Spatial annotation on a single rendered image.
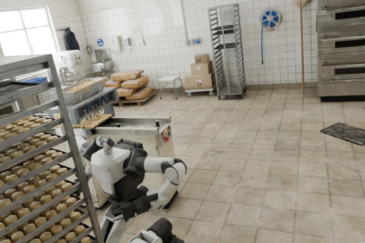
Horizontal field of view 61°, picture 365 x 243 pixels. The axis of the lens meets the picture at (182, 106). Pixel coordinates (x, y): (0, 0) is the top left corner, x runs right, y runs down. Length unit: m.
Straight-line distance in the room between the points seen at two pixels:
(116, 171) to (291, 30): 5.23
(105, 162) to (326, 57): 4.39
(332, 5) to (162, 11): 3.50
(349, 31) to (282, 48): 1.53
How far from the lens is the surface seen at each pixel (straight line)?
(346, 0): 5.56
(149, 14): 7.37
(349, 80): 5.69
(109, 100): 3.60
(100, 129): 3.22
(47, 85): 1.55
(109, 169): 1.97
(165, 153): 3.12
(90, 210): 1.78
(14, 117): 1.50
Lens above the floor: 1.94
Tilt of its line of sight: 18 degrees down
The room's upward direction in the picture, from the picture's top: 9 degrees counter-clockwise
